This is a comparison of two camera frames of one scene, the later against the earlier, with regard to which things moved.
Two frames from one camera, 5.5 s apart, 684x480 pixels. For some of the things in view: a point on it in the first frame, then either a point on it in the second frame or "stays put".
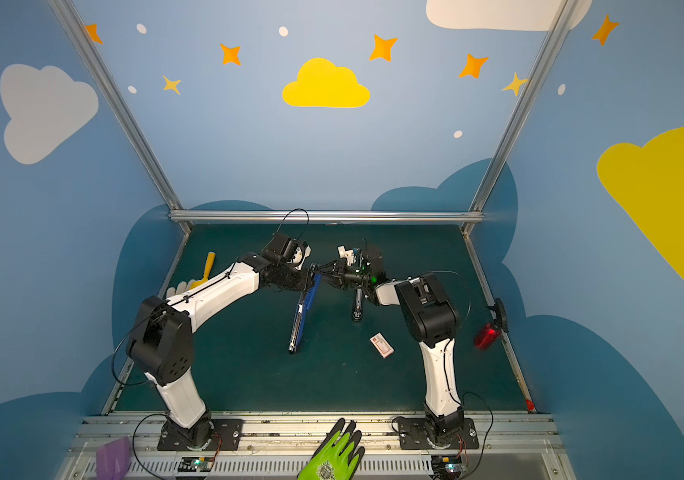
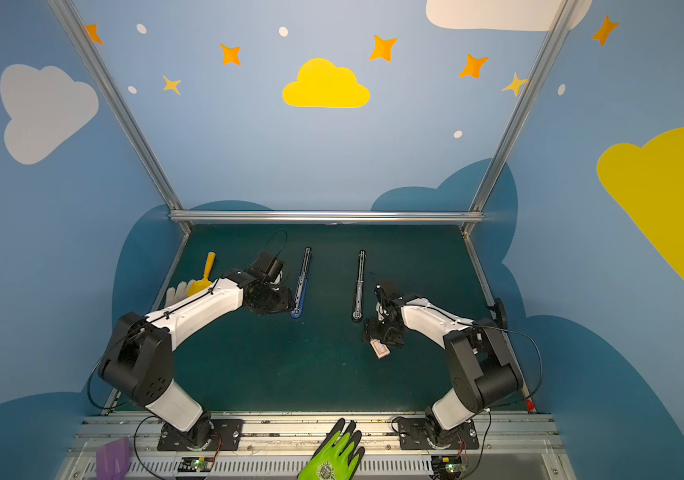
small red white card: [382, 345] stays put
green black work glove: [339, 455] stays put
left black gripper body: [307, 278] → [282, 298]
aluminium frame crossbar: [326, 217] stays put
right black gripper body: [342, 275] → [381, 330]
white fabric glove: [180, 288] stays put
